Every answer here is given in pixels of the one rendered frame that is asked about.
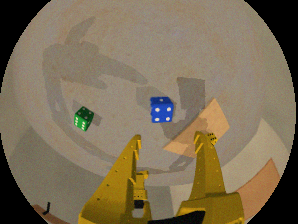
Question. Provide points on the green die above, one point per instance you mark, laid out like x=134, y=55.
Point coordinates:
x=83, y=118

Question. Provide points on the blue die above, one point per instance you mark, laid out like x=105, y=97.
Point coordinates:
x=161, y=109

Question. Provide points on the tan mat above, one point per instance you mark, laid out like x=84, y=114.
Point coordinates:
x=210, y=119

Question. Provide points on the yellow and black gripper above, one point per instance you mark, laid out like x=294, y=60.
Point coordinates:
x=113, y=201

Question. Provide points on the yellow die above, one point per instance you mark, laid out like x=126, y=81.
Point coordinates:
x=213, y=139

